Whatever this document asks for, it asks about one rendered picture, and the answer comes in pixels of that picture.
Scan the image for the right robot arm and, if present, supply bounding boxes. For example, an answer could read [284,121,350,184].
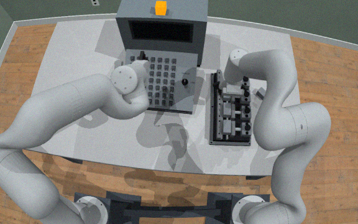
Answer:
[222,49,331,224]

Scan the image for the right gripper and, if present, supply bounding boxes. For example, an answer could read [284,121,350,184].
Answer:
[213,72,246,95]

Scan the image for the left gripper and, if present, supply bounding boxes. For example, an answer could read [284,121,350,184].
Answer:
[132,51,149,87]

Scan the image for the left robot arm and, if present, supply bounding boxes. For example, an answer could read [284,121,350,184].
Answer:
[0,61,149,224]

